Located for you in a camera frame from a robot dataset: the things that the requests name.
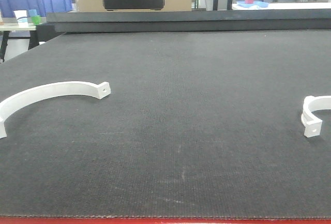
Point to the light blue plastic cup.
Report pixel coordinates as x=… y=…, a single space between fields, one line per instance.
x=32 y=12

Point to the white paper cup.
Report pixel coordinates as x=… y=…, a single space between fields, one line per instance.
x=21 y=17

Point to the blue plastic crate on side table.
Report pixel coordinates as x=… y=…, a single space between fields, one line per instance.
x=43 y=7

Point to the small white curved pipe clamp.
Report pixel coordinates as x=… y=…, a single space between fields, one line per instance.
x=311 y=123

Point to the green plastic cup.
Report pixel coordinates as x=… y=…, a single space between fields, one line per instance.
x=36 y=20

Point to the dark grey board stack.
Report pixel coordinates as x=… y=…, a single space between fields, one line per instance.
x=190 y=21

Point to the blue tray with red cube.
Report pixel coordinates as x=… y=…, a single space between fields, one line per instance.
x=252 y=3

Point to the large white curved pipe clamp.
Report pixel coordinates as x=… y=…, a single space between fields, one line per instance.
x=36 y=94

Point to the white side table black legs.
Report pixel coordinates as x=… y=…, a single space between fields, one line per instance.
x=17 y=39

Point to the black woven table mat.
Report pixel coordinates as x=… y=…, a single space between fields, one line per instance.
x=196 y=125

